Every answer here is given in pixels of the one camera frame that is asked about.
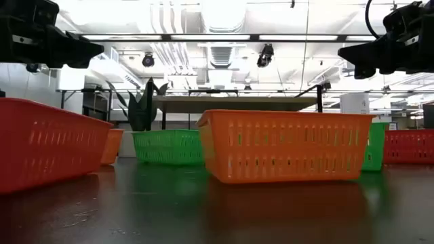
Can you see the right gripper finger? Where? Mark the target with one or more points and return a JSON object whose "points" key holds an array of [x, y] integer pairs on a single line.
{"points": [[366, 52], [363, 72]]}

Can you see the green plastic basket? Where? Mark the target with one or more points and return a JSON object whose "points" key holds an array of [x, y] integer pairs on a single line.
{"points": [[166, 147], [374, 145]]}

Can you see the large red plastic basket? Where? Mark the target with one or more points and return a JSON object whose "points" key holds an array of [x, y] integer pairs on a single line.
{"points": [[51, 145]]}

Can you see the orange plastic basket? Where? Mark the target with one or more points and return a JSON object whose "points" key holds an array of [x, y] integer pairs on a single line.
{"points": [[285, 145], [111, 145]]}

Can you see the black shelf leg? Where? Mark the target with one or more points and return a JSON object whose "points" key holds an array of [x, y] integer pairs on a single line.
{"points": [[164, 121]]}

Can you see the white box cabinet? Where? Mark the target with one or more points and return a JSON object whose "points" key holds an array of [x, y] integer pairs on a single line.
{"points": [[354, 103]]}

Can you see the black shelving unit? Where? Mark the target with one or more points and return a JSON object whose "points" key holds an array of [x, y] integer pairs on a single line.
{"points": [[96, 105]]}

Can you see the dark green potted plant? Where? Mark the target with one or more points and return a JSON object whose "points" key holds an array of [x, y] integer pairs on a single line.
{"points": [[139, 115]]}

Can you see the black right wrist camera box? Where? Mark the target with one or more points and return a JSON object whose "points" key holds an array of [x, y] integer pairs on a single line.
{"points": [[400, 18]]}

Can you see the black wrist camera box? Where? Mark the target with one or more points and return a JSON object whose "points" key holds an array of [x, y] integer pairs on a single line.
{"points": [[27, 11], [400, 18]]}

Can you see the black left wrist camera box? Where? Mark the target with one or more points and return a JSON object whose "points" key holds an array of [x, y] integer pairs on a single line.
{"points": [[27, 11]]}

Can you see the black frame post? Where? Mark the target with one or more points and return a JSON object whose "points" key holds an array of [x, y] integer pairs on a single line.
{"points": [[319, 100]]}

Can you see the black hanging camera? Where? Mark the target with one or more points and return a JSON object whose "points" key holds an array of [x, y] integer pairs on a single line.
{"points": [[265, 56], [148, 60]]}

